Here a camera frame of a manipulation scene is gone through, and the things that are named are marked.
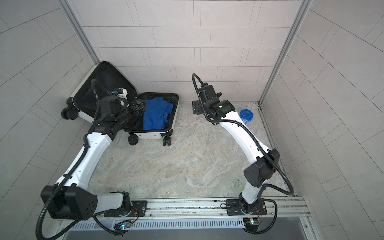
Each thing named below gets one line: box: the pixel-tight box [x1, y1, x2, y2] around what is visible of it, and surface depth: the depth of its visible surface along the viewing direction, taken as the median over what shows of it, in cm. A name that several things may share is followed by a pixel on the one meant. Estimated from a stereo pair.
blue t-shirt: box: [143, 97, 173, 131], surface depth 101 cm
